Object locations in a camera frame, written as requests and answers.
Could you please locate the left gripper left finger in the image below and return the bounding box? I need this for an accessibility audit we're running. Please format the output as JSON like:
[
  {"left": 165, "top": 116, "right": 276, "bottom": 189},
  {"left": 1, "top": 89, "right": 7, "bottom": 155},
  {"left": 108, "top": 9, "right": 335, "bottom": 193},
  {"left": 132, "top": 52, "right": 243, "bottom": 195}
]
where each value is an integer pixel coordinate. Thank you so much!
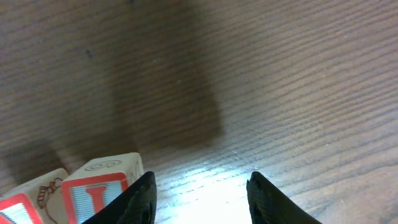
[{"left": 83, "top": 171, "right": 157, "bottom": 224}]

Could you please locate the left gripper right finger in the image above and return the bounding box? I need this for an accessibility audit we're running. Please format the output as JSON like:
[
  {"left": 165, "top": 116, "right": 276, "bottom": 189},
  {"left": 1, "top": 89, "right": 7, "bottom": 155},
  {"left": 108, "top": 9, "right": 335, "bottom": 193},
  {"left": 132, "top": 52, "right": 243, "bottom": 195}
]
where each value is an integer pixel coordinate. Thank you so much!
[{"left": 246, "top": 171, "right": 321, "bottom": 224}]

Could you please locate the red I block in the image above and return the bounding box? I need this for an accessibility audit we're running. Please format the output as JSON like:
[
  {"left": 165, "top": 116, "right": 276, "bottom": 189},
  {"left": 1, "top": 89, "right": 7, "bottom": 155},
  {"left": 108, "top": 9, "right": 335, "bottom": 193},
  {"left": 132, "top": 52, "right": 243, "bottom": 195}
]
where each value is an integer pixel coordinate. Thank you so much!
[{"left": 61, "top": 152, "right": 144, "bottom": 224}]

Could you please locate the red A block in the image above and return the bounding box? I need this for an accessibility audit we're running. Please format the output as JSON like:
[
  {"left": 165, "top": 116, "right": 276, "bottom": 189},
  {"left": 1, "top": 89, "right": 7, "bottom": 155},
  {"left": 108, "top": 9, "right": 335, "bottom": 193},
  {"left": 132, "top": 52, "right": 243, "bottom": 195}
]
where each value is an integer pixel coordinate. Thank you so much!
[{"left": 1, "top": 168, "right": 68, "bottom": 224}]

